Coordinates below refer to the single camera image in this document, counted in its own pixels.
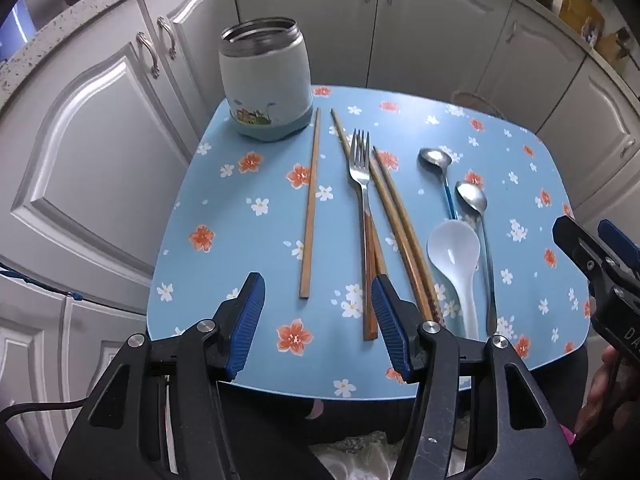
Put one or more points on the white and teal insulated jar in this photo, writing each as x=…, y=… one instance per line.
x=265, y=75

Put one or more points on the person's dark pants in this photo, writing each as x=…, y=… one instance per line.
x=360, y=415

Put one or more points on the speckled stone countertop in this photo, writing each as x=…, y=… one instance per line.
x=60, y=20

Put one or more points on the steel spoon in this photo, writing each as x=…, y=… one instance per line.
x=471, y=197

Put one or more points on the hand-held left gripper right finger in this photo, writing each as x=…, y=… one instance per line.
x=390, y=325

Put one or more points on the person's right hand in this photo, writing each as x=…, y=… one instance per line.
x=602, y=385

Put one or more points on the small brown box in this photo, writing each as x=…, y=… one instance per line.
x=612, y=42

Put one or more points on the cardboard box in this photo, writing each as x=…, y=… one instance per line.
x=582, y=7

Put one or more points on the white plastic soup spoon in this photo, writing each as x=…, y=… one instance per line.
x=452, y=250

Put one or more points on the white cabinet door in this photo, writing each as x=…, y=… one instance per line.
x=535, y=70
x=85, y=160
x=440, y=25
x=35, y=360
x=200, y=25
x=310, y=0
x=595, y=140

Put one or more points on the white lace cloth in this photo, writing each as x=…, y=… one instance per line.
x=360, y=460

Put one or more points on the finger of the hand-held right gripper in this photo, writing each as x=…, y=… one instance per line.
x=580, y=250
x=617, y=242

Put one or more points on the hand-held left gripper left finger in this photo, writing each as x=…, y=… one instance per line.
x=245, y=325

